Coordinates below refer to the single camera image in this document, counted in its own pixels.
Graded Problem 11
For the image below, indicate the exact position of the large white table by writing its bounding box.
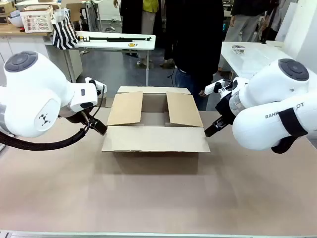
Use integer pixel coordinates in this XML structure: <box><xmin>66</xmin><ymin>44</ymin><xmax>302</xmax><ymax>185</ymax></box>
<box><xmin>219</xmin><ymin>41</ymin><xmax>296</xmax><ymax>80</ymax></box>

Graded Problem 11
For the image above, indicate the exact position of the brown storage carton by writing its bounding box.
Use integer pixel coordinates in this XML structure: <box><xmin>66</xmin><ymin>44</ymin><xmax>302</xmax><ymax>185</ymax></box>
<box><xmin>0</xmin><ymin>1</ymin><xmax>16</xmax><ymax>15</ymax></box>

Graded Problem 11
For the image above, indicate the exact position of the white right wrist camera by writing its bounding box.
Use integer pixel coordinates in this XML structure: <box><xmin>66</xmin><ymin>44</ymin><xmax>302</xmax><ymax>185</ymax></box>
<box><xmin>205</xmin><ymin>79</ymin><xmax>234</xmax><ymax>95</ymax></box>

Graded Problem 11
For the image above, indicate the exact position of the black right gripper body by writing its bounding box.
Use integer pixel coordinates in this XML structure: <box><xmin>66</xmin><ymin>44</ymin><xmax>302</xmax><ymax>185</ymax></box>
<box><xmin>214</xmin><ymin>93</ymin><xmax>236</xmax><ymax>125</ymax></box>

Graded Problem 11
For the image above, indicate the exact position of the long black rod tool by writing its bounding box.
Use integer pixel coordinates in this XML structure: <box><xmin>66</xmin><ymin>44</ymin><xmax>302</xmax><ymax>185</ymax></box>
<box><xmin>77</xmin><ymin>35</ymin><xmax>152</xmax><ymax>43</ymax></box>

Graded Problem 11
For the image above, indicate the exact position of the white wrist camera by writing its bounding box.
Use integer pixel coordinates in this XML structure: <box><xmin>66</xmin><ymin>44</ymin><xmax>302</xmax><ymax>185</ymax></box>
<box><xmin>205</xmin><ymin>79</ymin><xmax>234</xmax><ymax>95</ymax></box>
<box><xmin>84</xmin><ymin>77</ymin><xmax>108</xmax><ymax>97</ymax></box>

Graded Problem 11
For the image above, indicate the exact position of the brown cardboard box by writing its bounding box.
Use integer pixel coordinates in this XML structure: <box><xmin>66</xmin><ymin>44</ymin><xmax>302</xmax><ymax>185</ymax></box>
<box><xmin>101</xmin><ymin>86</ymin><xmax>211</xmax><ymax>174</ymax></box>

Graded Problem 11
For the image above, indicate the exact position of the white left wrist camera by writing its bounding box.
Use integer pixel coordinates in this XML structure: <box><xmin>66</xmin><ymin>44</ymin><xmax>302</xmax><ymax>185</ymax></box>
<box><xmin>84</xmin><ymin>77</ymin><xmax>108</xmax><ymax>97</ymax></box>

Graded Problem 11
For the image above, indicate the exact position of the black white striped bag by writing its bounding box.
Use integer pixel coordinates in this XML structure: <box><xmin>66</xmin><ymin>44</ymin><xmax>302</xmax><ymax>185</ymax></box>
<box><xmin>51</xmin><ymin>7</ymin><xmax>79</xmax><ymax>51</ymax></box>

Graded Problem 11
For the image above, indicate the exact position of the black sleeved left arm cable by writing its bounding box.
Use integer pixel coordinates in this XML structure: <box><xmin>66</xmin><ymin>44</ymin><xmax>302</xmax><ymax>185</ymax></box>
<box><xmin>0</xmin><ymin>85</ymin><xmax>106</xmax><ymax>152</ymax></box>

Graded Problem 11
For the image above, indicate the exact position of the white board panel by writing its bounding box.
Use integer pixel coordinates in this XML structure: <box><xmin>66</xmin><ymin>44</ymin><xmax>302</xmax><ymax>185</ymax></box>
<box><xmin>274</xmin><ymin>0</ymin><xmax>317</xmax><ymax>60</ymax></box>

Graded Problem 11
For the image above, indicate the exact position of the white plastic crate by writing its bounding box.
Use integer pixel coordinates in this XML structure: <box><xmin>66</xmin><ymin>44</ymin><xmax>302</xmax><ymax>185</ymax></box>
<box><xmin>20</xmin><ymin>4</ymin><xmax>54</xmax><ymax>34</ymax></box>

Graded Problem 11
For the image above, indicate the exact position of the brown cardboard sheet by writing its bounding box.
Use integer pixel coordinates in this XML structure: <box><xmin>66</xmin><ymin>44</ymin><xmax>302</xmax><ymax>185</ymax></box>
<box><xmin>60</xmin><ymin>0</ymin><xmax>85</xmax><ymax>22</ymax></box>

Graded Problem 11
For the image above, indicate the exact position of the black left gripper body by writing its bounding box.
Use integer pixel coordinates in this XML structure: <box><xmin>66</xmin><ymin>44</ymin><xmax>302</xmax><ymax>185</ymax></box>
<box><xmin>58</xmin><ymin>106</ymin><xmax>99</xmax><ymax>127</ymax></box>

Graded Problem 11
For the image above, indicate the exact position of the person in black sweater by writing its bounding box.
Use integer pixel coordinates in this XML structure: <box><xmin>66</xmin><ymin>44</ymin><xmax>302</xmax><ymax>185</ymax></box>
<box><xmin>163</xmin><ymin>0</ymin><xmax>225</xmax><ymax>112</ymax></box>

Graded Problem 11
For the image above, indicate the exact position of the small white mesh basket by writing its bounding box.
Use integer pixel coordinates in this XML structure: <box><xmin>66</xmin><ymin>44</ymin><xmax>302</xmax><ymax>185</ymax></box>
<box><xmin>231</xmin><ymin>44</ymin><xmax>246</xmax><ymax>55</ymax></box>

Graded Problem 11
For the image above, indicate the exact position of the white table with grey legs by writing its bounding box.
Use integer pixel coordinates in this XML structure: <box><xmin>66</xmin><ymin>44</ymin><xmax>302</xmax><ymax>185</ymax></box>
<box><xmin>74</xmin><ymin>31</ymin><xmax>157</xmax><ymax>86</ymax></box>

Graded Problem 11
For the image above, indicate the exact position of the person in dark coat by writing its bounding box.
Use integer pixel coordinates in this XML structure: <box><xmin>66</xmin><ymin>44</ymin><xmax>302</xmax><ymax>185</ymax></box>
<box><xmin>119</xmin><ymin>0</ymin><xmax>144</xmax><ymax>35</ymax></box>

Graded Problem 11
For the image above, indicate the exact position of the person in grey trousers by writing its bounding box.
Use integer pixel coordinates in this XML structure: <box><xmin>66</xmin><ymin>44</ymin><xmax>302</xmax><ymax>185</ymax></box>
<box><xmin>224</xmin><ymin>0</ymin><xmax>267</xmax><ymax>43</ymax></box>

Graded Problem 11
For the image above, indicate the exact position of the person in dark clothes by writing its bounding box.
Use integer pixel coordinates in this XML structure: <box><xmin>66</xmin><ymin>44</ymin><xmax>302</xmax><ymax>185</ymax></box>
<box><xmin>262</xmin><ymin>0</ymin><xmax>286</xmax><ymax>42</ymax></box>

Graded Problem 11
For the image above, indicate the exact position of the person in yellow top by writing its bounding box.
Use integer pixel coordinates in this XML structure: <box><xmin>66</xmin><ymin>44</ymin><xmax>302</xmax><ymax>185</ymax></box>
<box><xmin>141</xmin><ymin>0</ymin><xmax>159</xmax><ymax>36</ymax></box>

